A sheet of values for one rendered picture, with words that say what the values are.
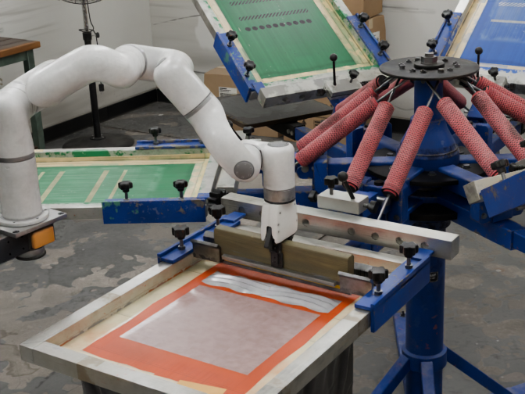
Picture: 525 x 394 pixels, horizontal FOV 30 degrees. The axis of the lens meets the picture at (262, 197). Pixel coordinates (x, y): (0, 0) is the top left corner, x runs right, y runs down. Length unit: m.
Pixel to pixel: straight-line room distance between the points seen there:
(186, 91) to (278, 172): 0.28
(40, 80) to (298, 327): 0.80
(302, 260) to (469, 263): 2.58
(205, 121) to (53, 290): 2.65
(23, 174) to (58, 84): 0.24
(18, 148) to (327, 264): 0.77
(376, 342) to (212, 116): 2.07
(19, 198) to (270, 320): 0.66
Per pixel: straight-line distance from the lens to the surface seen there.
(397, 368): 3.31
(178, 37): 7.74
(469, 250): 4.99
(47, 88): 2.28
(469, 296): 4.52
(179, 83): 2.22
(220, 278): 2.42
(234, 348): 2.12
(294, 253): 2.34
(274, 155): 2.25
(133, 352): 2.14
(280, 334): 2.16
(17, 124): 2.32
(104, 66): 2.21
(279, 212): 2.29
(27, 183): 2.37
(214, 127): 2.21
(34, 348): 2.14
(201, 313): 2.27
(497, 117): 2.87
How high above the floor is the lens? 1.98
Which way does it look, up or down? 20 degrees down
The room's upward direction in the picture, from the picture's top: 3 degrees counter-clockwise
